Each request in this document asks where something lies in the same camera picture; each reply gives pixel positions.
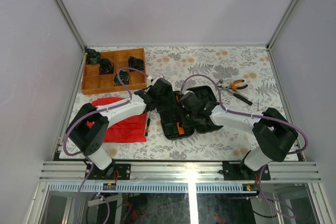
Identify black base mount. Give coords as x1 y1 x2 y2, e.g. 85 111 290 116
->
84 161 131 181
222 161 271 181

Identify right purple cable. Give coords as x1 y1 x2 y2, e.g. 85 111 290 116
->
181 74 308 218

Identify left aluminium corner post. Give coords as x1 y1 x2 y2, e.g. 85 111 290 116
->
54 0 86 50

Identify right aluminium corner post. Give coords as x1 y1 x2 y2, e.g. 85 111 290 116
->
266 0 299 50

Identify white slotted cable duct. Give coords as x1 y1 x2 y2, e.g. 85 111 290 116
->
49 182 257 195

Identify large orange handle screwdriver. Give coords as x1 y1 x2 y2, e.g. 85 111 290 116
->
176 122 185 135

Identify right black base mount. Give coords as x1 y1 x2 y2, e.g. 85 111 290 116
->
222 161 271 181

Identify rolled black yellow tape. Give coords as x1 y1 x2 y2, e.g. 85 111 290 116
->
113 70 130 86

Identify black plastic tool case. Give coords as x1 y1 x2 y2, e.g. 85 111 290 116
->
157 86 222 140

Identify aluminium corner post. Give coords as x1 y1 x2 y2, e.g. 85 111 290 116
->
54 0 86 50
266 0 299 50

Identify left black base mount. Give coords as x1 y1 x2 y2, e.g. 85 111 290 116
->
84 161 131 181

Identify wooden compartment tray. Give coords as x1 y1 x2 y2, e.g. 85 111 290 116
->
81 48 146 95

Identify purple cable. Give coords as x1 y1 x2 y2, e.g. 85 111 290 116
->
62 67 154 224
181 74 308 218

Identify small precision screwdriver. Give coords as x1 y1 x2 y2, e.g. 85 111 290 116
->
144 111 151 137

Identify small hammer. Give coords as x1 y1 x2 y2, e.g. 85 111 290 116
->
216 80 253 106

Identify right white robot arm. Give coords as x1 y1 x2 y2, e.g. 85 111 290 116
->
180 91 298 179

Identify orange handle pliers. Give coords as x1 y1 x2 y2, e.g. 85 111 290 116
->
229 79 248 91

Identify red cloth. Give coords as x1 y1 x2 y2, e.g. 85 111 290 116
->
92 95 146 143

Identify aluminium front rail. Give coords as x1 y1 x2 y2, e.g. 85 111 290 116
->
39 161 322 183

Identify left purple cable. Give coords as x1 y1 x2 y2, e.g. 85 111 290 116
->
62 67 154 224

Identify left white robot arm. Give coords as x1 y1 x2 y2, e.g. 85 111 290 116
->
63 78 173 179

